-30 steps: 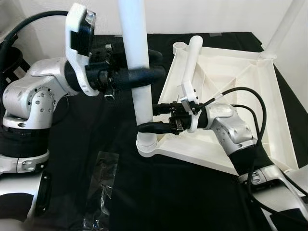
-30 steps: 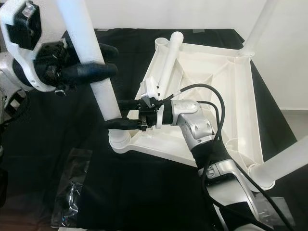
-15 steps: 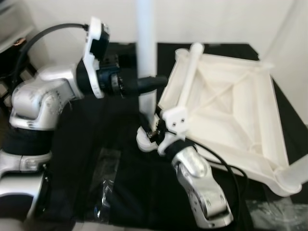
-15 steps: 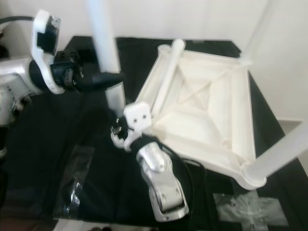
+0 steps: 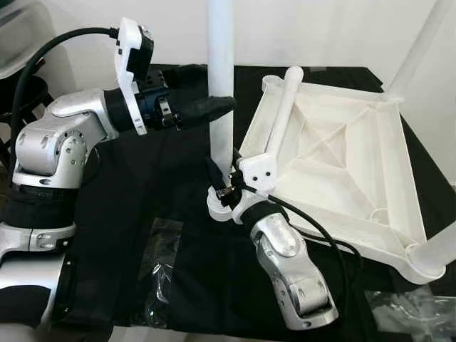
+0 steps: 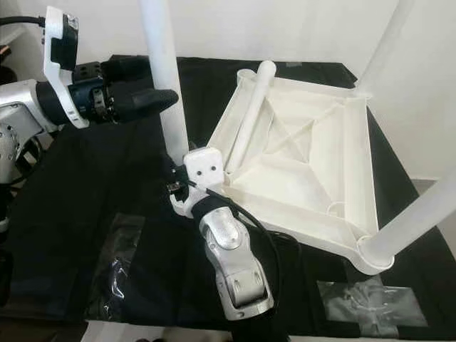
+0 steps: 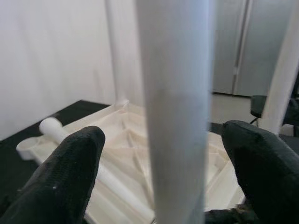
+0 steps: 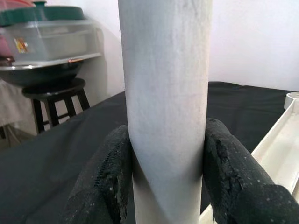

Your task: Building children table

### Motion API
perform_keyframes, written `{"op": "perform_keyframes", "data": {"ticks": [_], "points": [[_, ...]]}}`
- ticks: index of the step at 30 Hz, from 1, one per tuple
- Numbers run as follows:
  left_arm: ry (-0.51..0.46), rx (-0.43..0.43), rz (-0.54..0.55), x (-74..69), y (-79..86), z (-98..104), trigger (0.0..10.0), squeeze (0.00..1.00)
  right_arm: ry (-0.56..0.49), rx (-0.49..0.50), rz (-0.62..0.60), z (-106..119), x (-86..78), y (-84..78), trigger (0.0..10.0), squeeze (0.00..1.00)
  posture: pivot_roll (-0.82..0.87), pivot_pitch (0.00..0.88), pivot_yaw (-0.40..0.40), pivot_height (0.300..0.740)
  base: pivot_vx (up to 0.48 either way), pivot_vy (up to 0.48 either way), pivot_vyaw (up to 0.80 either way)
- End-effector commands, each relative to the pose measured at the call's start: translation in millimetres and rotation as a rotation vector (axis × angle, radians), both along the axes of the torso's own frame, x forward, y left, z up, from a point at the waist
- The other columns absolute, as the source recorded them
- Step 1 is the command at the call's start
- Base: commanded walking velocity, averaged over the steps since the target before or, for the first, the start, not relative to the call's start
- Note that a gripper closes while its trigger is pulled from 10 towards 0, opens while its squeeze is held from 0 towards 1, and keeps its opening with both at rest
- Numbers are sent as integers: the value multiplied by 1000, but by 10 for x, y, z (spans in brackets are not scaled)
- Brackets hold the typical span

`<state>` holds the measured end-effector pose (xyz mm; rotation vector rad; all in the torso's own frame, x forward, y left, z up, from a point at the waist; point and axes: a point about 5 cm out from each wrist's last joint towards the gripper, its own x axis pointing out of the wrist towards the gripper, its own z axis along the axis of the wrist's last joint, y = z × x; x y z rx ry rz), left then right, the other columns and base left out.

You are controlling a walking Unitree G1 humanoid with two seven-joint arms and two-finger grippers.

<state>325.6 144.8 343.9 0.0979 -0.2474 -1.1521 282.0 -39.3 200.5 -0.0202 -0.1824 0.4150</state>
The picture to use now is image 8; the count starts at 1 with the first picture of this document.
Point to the white plastic children table top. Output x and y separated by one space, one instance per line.
275 151

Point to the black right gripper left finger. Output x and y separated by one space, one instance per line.
100 182

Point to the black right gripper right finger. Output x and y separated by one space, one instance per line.
240 186

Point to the black tablecloth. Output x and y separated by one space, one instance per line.
46 151

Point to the beige cloth covered table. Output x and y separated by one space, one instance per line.
9 105

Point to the white plastic table leg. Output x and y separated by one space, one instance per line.
163 81

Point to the purple plastic cup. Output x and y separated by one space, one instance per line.
4 46

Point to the clear container with green lid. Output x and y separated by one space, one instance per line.
58 39

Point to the black round stool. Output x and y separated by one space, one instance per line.
53 93

